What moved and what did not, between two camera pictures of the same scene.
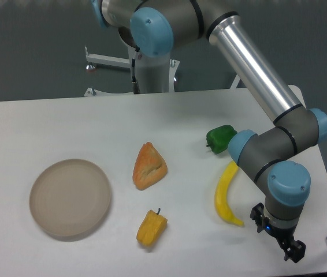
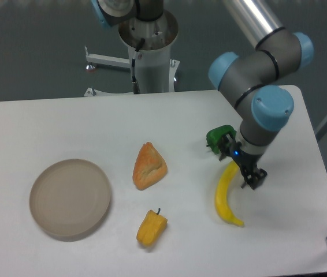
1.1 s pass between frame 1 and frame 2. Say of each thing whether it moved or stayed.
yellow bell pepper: stayed
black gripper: moved
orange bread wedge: stayed
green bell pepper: stayed
